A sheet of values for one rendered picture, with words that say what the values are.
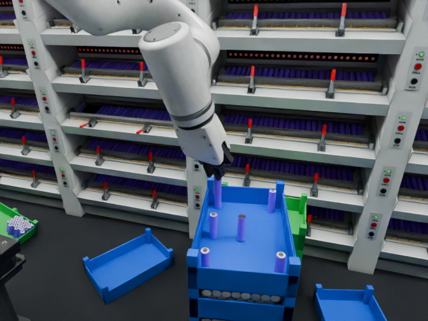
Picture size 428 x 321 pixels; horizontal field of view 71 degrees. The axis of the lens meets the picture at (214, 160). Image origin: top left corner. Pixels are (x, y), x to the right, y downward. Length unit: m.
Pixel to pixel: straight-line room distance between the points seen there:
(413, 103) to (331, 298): 0.73
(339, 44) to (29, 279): 1.42
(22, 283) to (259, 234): 1.03
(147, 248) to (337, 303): 0.80
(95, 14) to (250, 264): 0.52
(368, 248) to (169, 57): 1.11
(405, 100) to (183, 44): 0.81
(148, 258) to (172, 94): 0.99
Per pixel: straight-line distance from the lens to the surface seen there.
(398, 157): 1.18
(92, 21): 0.52
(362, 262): 1.41
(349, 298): 1.31
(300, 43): 1.06
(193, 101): 0.51
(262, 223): 0.77
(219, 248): 0.69
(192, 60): 0.49
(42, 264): 1.53
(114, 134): 1.38
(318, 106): 1.09
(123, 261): 1.41
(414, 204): 1.33
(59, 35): 1.41
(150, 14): 0.57
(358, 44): 1.07
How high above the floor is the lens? 0.94
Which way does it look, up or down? 25 degrees down
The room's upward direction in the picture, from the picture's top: straight up
